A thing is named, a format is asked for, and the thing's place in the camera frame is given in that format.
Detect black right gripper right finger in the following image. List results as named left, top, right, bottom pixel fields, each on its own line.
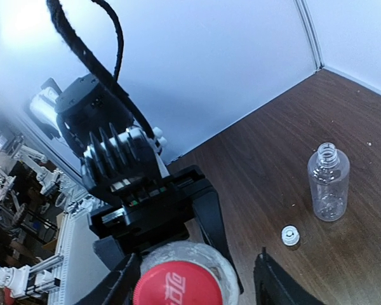
left=253, top=247, right=323, bottom=305

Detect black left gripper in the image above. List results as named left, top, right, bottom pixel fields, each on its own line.
left=89, top=165, right=242, bottom=293

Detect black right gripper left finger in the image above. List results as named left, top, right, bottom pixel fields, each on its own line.
left=76, top=254, right=142, bottom=305

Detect white bottle cap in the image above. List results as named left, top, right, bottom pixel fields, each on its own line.
left=281, top=225, right=300, bottom=247

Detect red soda bottle cap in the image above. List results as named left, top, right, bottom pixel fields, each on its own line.
left=133, top=261, right=224, bottom=305

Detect red label soda bottle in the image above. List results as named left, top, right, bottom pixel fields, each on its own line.
left=140, top=241, right=241, bottom=304

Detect clear plastic bottle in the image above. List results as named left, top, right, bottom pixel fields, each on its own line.
left=307, top=142, right=351, bottom=222

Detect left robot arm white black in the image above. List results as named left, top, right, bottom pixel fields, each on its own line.
left=26, top=74, right=232, bottom=269

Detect background white robot equipment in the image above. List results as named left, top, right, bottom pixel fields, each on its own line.
left=0, top=126, right=96, bottom=304

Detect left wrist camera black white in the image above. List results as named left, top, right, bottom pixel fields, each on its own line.
left=81, top=124, right=169, bottom=207

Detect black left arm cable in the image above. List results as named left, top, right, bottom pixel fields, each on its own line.
left=46, top=0, right=156, bottom=137

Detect left aluminium frame post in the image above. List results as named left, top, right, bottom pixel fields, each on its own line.
left=294, top=0, right=324, bottom=71

